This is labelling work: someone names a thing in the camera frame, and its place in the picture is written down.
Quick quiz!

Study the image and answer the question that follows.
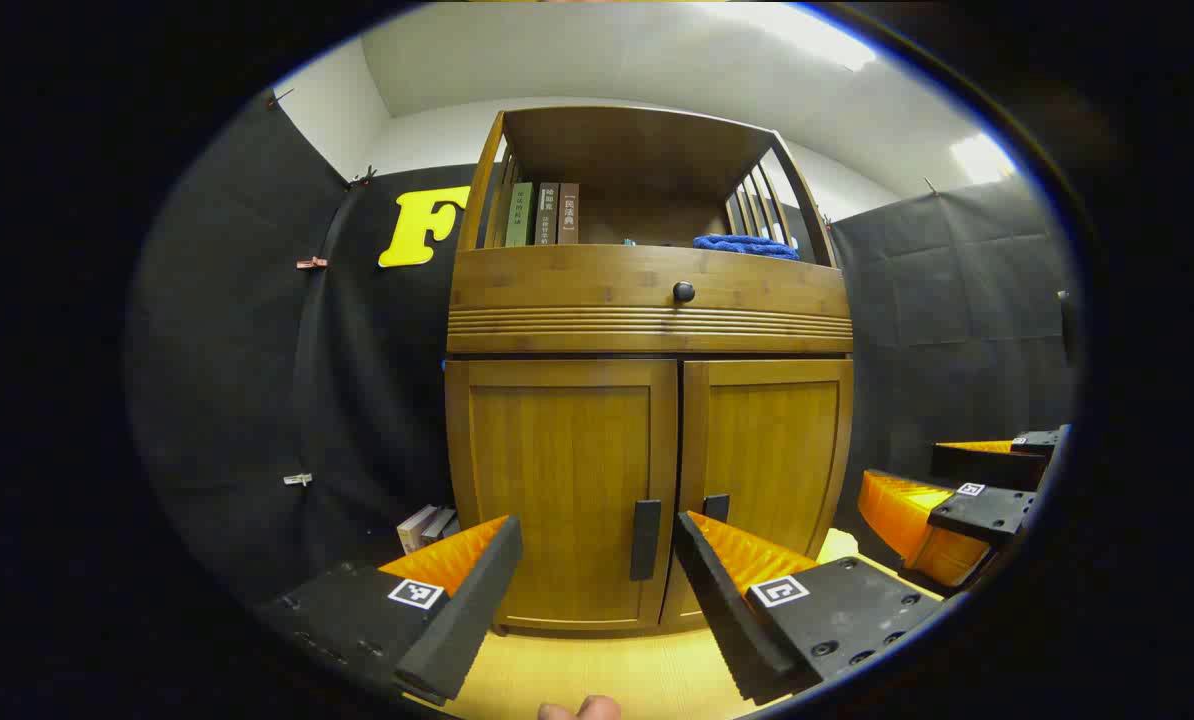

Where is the wooden cabinet drawer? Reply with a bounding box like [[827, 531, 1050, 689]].
[[447, 243, 855, 356]]

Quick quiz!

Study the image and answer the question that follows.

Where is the green book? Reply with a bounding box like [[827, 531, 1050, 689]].
[[505, 182, 536, 248]]

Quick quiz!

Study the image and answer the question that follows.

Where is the purple and white book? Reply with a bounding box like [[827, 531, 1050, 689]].
[[397, 505, 440, 554]]

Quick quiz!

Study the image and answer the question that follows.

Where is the wooden double-door shoe cabinet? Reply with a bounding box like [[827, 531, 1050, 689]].
[[444, 105, 855, 636]]

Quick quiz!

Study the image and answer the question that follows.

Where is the ceiling light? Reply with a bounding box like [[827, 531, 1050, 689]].
[[949, 132, 1018, 187]]

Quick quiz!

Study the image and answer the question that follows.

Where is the blue towel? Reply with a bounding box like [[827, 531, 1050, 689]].
[[694, 234, 801, 262]]

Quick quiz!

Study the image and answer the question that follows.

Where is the wooden cabinet door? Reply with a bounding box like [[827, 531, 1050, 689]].
[[445, 359, 678, 633], [660, 359, 855, 629]]

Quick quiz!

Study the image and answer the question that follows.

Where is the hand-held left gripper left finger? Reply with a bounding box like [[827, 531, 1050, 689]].
[[255, 515, 524, 706]]

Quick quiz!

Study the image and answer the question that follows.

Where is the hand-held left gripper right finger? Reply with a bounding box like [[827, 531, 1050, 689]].
[[673, 510, 948, 706]]

